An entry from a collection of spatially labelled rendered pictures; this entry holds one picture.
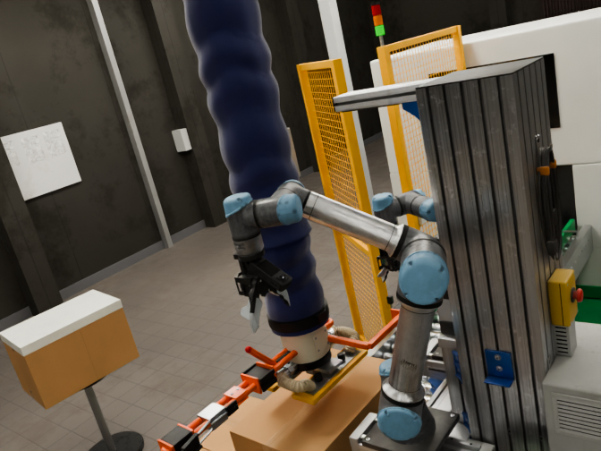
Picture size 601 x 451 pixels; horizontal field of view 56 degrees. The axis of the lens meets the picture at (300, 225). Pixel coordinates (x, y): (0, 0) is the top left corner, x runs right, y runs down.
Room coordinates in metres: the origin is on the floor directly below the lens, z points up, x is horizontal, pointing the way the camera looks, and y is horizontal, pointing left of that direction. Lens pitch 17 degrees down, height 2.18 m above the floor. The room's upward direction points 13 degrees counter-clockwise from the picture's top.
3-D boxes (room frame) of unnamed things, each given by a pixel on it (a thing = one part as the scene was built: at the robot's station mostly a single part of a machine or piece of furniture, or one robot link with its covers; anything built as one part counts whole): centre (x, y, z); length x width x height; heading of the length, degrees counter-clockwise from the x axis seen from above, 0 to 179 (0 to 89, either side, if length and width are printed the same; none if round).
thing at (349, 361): (1.81, 0.01, 1.08); 0.34 x 0.10 x 0.05; 136
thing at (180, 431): (1.45, 0.50, 1.18); 0.08 x 0.07 x 0.05; 136
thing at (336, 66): (3.37, -0.31, 1.05); 0.87 x 0.10 x 2.10; 10
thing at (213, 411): (1.54, 0.41, 1.17); 0.07 x 0.07 x 0.04; 46
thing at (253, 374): (1.70, 0.26, 1.18); 0.10 x 0.08 x 0.06; 46
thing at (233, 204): (1.40, 0.14, 1.82); 0.09 x 0.08 x 0.11; 74
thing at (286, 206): (1.39, 0.04, 1.82); 0.11 x 0.11 x 0.08; 74
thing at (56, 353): (3.17, 1.52, 0.82); 0.60 x 0.40 x 0.40; 130
